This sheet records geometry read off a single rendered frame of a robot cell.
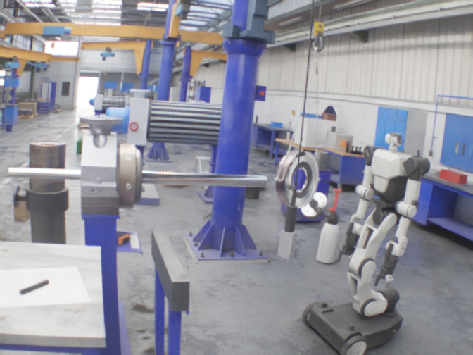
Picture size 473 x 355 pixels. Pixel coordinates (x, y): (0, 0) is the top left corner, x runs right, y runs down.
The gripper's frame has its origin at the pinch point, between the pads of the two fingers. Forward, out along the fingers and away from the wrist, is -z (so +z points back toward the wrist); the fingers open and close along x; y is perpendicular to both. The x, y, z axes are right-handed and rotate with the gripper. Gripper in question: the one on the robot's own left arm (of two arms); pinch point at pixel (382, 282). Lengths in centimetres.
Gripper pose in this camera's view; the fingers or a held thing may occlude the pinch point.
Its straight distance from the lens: 262.1
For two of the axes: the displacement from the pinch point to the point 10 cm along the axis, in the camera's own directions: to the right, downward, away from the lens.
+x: -8.9, -2.2, -4.0
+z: 2.8, -9.5, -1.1
